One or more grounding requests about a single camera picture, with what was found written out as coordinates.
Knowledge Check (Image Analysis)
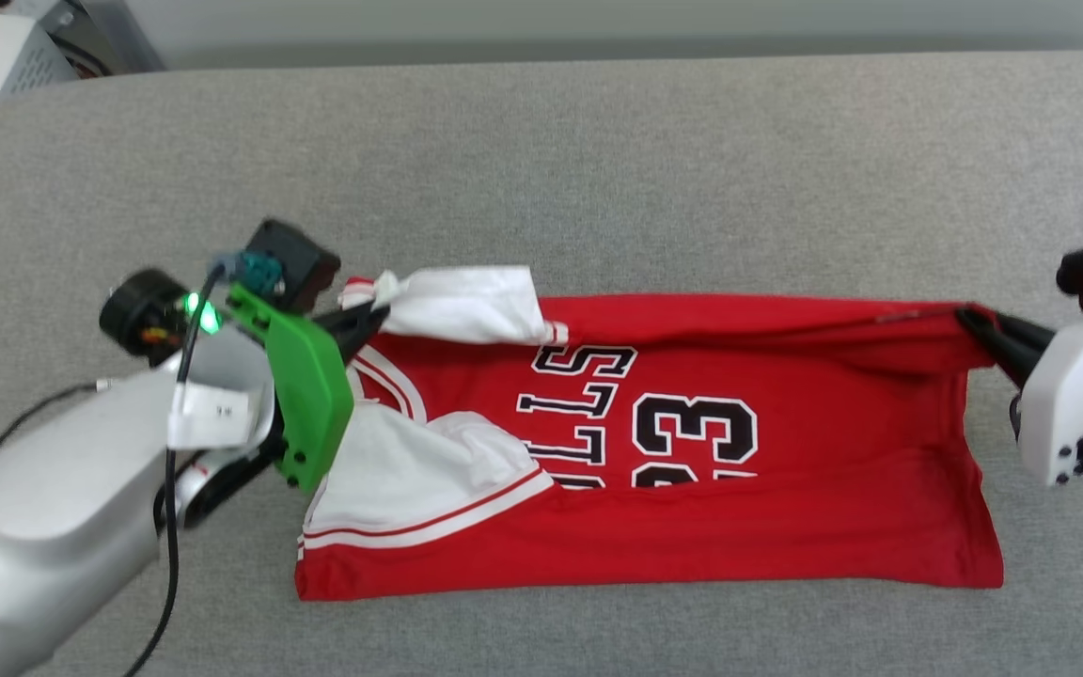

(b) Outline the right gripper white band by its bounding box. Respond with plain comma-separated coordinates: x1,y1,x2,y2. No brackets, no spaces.
955,305,1083,490

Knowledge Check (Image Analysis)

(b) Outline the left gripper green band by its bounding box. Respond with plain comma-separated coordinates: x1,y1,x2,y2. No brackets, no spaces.
225,282,392,495

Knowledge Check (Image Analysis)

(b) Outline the red white basketball jersey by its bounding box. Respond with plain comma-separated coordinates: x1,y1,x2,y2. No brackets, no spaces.
295,266,1006,603

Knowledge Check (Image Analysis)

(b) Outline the grey fabric sofa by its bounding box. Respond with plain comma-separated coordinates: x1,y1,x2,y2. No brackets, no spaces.
0,52,1083,677

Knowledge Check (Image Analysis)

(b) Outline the dark grey equipment case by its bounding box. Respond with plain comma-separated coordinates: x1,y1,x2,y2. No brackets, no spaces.
39,0,166,78

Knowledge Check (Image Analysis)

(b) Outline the thin black cable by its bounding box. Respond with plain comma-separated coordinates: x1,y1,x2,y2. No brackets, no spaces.
123,263,228,677
0,379,119,490

